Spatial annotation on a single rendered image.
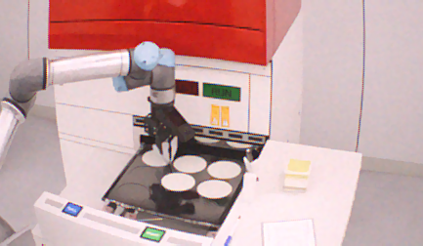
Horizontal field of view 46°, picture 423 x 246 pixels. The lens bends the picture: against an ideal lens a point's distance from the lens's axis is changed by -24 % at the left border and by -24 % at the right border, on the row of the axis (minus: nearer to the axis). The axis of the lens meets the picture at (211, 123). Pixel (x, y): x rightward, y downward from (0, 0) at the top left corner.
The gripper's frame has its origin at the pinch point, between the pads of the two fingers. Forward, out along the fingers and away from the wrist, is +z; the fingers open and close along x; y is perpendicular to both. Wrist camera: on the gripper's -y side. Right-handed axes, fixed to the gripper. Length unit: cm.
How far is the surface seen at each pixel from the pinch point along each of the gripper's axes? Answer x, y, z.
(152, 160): 2.1, 5.5, 1.3
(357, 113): -168, 26, 54
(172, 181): 5.8, -7.3, 1.3
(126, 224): 36.7, -22.0, -4.7
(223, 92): -17.3, -5.5, -18.8
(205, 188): 1.8, -17.1, 1.3
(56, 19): 15, 48, -44
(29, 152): -30, 187, 91
